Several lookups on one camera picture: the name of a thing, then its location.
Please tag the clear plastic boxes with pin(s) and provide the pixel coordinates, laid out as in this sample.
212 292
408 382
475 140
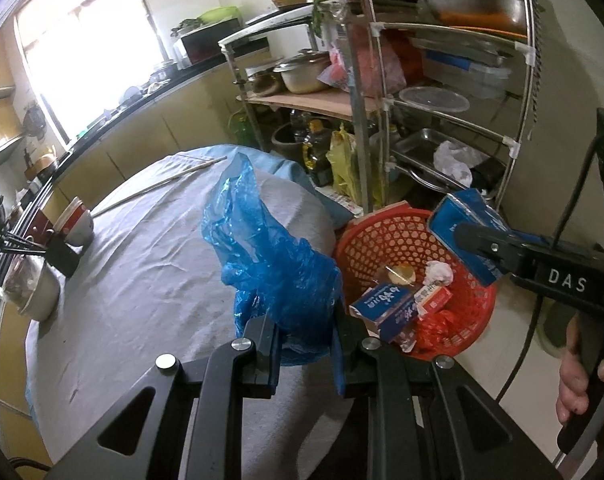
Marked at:
462 72

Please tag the stack of white bowls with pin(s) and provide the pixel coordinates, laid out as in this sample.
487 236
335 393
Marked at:
76 222

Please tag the black microwave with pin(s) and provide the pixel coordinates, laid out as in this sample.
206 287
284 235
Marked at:
206 42

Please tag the blue paper carton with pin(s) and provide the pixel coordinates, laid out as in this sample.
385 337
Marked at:
382 305
452 210

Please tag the red plastic basket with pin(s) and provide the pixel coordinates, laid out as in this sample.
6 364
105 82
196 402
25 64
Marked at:
377 240

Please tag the bundle of dark chopsticks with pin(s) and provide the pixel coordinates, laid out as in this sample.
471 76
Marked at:
21 245

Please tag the white tissue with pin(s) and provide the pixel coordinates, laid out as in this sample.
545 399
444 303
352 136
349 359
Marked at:
439 274

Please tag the blue plastic bag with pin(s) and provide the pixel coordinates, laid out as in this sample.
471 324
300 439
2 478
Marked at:
272 260

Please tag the curved steel rack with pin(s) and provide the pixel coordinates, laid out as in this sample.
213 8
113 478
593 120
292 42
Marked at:
360 135

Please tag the yellow kitchen counter cabinets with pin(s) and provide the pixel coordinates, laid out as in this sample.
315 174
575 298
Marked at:
146 130

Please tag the long pale wooden stick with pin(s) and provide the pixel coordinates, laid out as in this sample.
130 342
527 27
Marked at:
156 186

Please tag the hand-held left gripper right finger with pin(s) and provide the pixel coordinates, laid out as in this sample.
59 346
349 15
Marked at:
339 365

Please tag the white metal basin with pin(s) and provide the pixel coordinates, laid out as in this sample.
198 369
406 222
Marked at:
44 292

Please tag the small red white box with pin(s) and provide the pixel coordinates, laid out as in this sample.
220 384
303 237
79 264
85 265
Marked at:
432 297

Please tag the steel tray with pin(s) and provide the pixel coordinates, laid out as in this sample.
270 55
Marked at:
414 147

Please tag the white plastic bag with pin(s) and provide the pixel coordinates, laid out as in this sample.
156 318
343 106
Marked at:
457 160

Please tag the pink plastic bag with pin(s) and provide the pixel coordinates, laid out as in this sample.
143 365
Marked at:
377 65

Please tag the steel lidded pot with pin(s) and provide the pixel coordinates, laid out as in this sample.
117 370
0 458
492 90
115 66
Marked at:
302 75

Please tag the green plastic bottle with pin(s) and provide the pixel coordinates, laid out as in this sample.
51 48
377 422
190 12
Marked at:
242 130

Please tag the yellow kettle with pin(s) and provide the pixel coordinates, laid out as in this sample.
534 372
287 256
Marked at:
40 164

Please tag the metal frame shelf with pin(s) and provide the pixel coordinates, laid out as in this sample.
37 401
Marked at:
307 100

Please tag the dark ceramic crock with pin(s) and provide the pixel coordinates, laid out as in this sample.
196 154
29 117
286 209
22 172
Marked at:
287 142

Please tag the yellow plastic bag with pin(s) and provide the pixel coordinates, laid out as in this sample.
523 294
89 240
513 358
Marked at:
342 165

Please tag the round clear plastic container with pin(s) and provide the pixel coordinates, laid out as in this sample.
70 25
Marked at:
434 101

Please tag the person's right hand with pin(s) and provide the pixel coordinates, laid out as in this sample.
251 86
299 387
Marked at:
572 380

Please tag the red plastic bag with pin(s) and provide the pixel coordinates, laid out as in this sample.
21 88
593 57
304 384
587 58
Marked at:
442 332

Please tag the black chopstick holder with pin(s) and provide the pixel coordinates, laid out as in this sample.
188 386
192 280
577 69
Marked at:
61 257

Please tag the orange plastic tray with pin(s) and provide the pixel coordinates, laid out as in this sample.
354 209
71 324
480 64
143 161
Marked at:
487 25

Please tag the steel pan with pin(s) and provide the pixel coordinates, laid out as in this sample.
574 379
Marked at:
472 2

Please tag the cooking oil bottle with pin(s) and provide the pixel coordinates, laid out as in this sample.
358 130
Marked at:
317 155

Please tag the hanging green vegetable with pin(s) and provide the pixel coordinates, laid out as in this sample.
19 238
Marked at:
327 12

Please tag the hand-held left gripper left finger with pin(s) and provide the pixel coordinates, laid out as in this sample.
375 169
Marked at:
269 360

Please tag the window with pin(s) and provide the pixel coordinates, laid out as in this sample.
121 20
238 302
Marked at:
91 50

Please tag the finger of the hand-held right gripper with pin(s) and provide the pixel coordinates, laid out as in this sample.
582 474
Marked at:
529 243
492 247

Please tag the dark steel pot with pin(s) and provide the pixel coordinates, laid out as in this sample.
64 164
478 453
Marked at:
264 82

